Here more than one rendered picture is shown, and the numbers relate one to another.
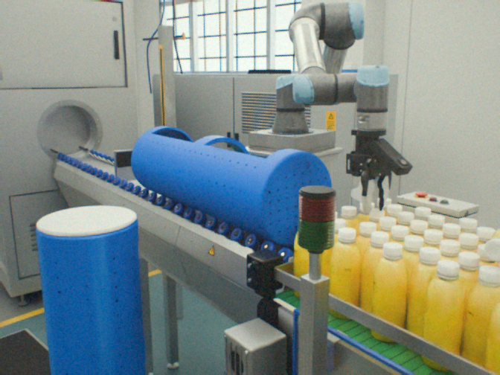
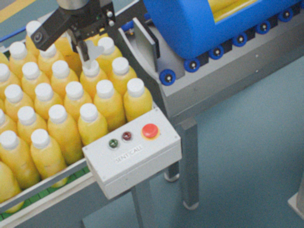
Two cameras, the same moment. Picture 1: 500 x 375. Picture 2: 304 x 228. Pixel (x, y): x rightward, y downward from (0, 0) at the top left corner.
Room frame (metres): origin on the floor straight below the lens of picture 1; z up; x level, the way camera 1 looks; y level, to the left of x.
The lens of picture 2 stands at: (1.56, -1.22, 2.44)
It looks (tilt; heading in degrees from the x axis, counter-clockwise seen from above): 59 degrees down; 103
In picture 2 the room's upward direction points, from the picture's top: 8 degrees counter-clockwise
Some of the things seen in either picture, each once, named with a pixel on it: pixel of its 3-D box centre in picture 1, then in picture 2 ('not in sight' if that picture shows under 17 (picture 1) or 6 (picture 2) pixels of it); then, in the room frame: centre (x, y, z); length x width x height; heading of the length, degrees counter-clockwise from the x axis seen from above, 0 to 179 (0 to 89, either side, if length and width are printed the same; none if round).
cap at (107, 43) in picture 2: (348, 211); (106, 45); (1.24, -0.24, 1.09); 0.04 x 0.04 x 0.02
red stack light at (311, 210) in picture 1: (316, 206); not in sight; (0.81, -0.10, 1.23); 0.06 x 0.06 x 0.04
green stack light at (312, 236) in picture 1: (316, 231); not in sight; (0.81, -0.10, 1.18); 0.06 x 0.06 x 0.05
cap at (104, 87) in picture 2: (394, 210); (105, 88); (1.26, -0.37, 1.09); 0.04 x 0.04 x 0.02
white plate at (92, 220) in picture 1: (88, 219); not in sight; (1.38, 0.50, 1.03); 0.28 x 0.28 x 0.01
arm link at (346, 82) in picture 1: (356, 88); not in sight; (1.31, -0.26, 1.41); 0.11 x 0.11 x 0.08; 1
